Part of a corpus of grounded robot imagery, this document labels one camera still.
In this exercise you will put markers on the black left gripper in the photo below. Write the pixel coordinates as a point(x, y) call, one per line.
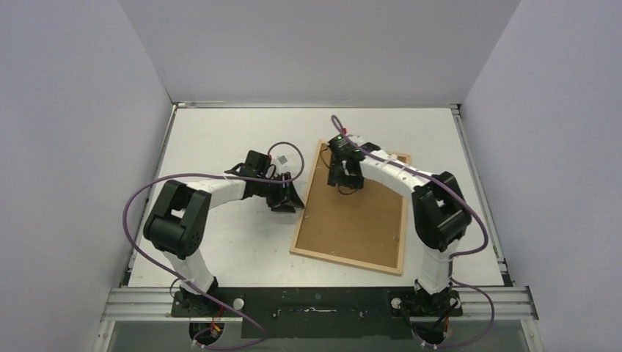
point(279, 203)

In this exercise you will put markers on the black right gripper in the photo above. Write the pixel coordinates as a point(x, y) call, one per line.
point(345, 176)

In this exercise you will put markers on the brown cardboard backing board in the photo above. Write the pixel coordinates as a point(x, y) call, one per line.
point(355, 218)

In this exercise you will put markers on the light wooden picture frame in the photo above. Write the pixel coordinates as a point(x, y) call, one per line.
point(340, 260)

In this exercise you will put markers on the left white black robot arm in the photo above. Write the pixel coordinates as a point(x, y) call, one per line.
point(177, 221)

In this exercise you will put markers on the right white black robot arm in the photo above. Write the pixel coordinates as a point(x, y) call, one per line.
point(440, 219)

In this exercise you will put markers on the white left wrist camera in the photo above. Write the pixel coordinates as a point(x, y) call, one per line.
point(281, 160)

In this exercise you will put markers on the front aluminium black mounting rail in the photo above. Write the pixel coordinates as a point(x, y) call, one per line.
point(274, 312)

